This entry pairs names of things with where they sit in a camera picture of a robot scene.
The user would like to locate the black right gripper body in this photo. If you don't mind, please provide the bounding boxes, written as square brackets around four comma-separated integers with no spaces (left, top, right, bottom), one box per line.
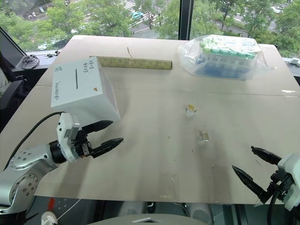
[267,169,294,200]

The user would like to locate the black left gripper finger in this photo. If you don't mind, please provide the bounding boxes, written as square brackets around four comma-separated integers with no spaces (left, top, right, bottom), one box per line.
[81,120,113,135]
[90,137,124,158]

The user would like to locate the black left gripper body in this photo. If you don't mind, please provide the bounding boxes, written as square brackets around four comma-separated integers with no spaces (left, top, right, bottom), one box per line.
[74,129,94,159]

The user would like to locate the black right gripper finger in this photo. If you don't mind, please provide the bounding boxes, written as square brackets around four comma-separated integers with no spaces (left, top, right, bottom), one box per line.
[251,146,282,166]
[232,165,272,204]

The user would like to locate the white cardboard box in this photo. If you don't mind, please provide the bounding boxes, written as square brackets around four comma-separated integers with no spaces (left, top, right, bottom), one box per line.
[50,56,121,126]

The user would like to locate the white rounded robot leg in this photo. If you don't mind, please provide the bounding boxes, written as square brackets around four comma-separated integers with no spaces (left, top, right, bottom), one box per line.
[188,203,214,225]
[118,201,148,218]

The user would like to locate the brown cardboard tube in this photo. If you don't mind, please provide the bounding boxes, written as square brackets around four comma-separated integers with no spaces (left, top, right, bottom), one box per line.
[89,55,173,71]

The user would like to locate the grey robot torso plate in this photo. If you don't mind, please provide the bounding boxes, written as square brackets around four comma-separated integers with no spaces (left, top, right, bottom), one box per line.
[88,213,196,225]

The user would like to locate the small dark keys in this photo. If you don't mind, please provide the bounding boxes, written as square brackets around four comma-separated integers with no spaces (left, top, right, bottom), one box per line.
[46,48,60,58]

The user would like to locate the clear cup with yellow contents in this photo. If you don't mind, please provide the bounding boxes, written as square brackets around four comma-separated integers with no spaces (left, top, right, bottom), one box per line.
[184,104,197,118]

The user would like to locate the black office chair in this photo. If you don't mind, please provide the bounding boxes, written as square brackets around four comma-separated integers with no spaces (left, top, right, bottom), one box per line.
[0,50,32,111]

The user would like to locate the plastic bag of bottles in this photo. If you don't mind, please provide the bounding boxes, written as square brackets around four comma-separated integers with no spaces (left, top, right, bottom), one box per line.
[177,34,268,81]

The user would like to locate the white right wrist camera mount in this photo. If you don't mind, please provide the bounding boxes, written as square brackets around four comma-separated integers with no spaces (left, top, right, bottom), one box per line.
[277,153,300,211]

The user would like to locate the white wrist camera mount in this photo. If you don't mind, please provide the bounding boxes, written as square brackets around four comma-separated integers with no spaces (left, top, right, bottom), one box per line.
[277,153,300,211]
[56,112,83,163]

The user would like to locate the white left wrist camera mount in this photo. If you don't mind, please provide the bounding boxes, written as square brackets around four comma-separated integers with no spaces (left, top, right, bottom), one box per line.
[56,112,83,163]

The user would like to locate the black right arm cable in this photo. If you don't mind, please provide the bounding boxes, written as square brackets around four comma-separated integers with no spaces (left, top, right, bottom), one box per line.
[266,188,283,225]

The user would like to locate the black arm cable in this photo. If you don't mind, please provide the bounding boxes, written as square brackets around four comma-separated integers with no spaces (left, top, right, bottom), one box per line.
[266,188,283,225]
[3,111,63,171]

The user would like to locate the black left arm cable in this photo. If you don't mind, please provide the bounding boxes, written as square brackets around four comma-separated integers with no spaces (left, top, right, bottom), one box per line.
[3,111,63,171]

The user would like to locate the red strap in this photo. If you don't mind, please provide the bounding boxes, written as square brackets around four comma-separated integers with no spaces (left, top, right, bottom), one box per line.
[47,197,56,212]

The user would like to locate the black cable bundle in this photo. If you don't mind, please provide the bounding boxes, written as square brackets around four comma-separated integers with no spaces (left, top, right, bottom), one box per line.
[22,54,40,70]

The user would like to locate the dark slanted window frame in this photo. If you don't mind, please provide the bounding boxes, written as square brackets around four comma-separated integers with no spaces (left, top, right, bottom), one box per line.
[0,25,29,69]

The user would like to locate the dark window frame post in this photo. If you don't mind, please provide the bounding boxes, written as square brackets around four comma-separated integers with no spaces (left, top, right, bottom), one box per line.
[179,0,195,41]

